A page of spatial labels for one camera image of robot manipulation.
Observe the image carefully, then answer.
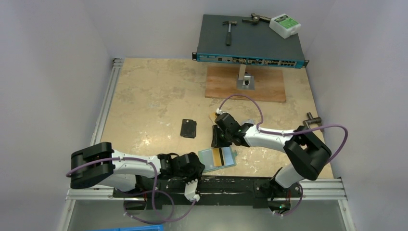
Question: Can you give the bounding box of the teal card holder wallet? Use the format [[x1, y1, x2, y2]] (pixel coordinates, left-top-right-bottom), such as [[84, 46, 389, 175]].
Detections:
[[198, 147, 237, 173]]

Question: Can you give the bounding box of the gold credit card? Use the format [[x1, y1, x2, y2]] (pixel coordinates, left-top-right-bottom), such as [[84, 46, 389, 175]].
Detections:
[[209, 112, 217, 124], [212, 148, 225, 167]]

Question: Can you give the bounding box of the black credit card stack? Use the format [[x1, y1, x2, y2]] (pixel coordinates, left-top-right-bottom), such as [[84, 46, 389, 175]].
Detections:
[[180, 119, 197, 139]]

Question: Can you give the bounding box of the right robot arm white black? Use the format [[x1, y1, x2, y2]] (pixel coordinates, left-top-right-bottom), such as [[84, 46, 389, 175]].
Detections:
[[211, 113, 332, 196]]

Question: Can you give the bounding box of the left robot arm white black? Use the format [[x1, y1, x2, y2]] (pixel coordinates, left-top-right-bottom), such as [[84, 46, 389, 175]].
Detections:
[[66, 142, 205, 197]]

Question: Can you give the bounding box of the plywood board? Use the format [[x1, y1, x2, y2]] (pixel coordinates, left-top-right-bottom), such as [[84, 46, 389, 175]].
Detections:
[[205, 64, 286, 103]]

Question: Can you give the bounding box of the blue plastic bin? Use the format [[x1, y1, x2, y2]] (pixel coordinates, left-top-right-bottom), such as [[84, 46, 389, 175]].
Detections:
[[92, 225, 164, 231]]

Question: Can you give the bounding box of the small claw hammer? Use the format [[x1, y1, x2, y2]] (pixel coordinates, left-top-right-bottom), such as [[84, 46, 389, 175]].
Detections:
[[222, 21, 237, 46]]

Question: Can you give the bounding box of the dark hammer tool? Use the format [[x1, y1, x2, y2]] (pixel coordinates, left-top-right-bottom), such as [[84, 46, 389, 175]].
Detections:
[[242, 13, 271, 25]]

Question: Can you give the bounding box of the white green box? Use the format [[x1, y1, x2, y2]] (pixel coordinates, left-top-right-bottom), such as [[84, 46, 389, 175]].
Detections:
[[269, 14, 301, 39]]

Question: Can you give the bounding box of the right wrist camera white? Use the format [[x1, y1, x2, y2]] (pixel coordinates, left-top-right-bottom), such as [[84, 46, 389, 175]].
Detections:
[[215, 108, 224, 115]]

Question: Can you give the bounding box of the metal post stand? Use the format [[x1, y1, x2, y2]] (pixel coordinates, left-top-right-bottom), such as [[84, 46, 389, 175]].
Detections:
[[236, 64, 255, 90]]

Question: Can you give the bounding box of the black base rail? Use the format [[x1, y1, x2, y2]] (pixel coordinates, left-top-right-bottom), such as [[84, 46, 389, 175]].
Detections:
[[113, 175, 301, 211]]

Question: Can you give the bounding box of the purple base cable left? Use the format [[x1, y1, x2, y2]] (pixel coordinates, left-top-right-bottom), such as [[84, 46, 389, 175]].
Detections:
[[122, 186, 177, 224]]

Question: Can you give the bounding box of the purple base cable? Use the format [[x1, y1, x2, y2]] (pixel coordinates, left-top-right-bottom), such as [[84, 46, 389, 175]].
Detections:
[[271, 188, 303, 218], [122, 186, 177, 224]]

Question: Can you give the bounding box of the network switch dark blue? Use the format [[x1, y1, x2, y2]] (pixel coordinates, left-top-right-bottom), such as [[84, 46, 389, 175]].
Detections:
[[192, 14, 309, 69]]

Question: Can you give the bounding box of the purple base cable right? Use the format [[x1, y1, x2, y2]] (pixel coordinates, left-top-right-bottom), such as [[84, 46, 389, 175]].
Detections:
[[271, 188, 303, 218]]

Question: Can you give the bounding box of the aluminium frame rail front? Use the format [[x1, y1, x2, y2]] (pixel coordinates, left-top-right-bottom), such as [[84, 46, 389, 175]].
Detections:
[[300, 179, 347, 200]]

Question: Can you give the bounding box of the aluminium frame rail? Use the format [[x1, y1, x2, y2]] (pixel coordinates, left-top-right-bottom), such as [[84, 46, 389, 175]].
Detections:
[[300, 179, 347, 200], [90, 58, 125, 146]]

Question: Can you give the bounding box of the aluminium frame rail left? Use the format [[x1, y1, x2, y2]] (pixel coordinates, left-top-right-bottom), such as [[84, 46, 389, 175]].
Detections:
[[90, 58, 125, 146]]

